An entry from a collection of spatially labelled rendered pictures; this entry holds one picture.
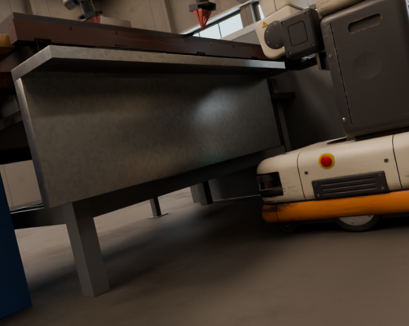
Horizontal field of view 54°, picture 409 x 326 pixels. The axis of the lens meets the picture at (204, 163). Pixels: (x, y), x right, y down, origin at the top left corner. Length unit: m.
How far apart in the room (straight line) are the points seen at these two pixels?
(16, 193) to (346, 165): 10.44
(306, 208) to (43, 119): 0.86
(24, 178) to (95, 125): 10.26
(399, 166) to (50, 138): 0.98
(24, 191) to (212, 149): 10.01
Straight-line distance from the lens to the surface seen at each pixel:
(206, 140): 1.60
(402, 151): 1.27
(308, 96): 2.41
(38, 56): 1.09
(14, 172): 11.38
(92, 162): 1.22
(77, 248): 1.31
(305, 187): 1.38
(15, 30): 1.27
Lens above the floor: 0.36
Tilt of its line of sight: 2 degrees down
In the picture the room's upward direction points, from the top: 13 degrees counter-clockwise
